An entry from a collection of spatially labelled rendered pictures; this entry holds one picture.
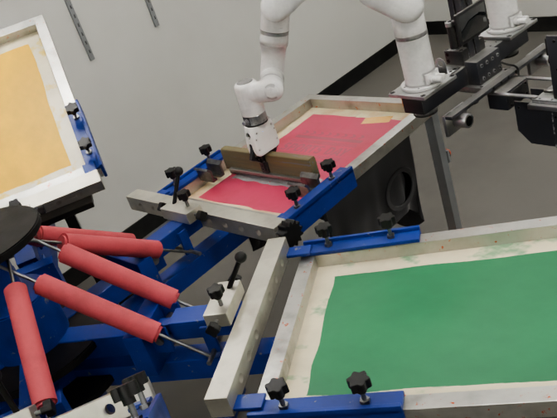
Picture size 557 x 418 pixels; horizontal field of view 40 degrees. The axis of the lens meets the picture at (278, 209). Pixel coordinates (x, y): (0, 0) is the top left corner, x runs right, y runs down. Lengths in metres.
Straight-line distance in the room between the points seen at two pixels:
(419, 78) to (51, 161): 1.23
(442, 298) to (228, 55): 3.45
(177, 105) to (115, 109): 0.44
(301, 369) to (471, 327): 0.36
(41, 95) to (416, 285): 1.60
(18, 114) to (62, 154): 0.26
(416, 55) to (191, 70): 2.66
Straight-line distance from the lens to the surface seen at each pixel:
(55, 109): 2.79
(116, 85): 4.46
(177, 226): 2.20
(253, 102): 2.33
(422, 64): 2.30
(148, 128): 4.59
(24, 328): 1.72
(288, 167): 2.36
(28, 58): 2.99
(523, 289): 1.72
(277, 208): 2.28
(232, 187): 2.51
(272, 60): 2.38
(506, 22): 2.63
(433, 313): 1.69
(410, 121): 2.50
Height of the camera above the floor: 1.99
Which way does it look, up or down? 27 degrees down
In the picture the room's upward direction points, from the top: 19 degrees counter-clockwise
